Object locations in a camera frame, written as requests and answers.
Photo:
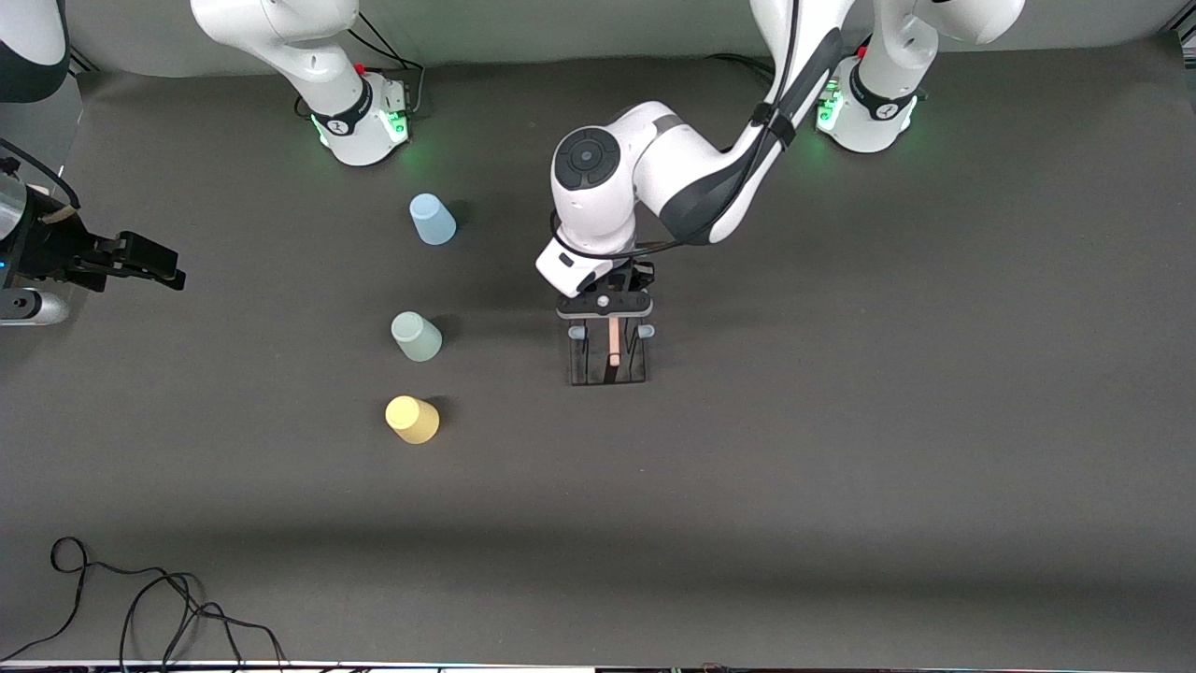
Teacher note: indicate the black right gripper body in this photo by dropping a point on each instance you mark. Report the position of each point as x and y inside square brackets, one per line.
[49, 245]

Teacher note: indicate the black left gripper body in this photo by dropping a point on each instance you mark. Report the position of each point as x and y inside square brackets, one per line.
[632, 277]

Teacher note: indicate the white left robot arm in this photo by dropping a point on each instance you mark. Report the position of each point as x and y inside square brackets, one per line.
[673, 168]

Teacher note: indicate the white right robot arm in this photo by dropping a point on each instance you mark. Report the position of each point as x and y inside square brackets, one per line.
[318, 56]

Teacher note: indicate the light blue plastic cup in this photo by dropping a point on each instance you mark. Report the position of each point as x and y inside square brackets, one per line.
[433, 221]

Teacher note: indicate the pale green plastic cup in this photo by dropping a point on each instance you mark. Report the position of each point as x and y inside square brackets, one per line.
[417, 337]

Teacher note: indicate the yellow plastic cup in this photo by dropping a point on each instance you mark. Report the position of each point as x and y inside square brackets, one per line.
[412, 420]

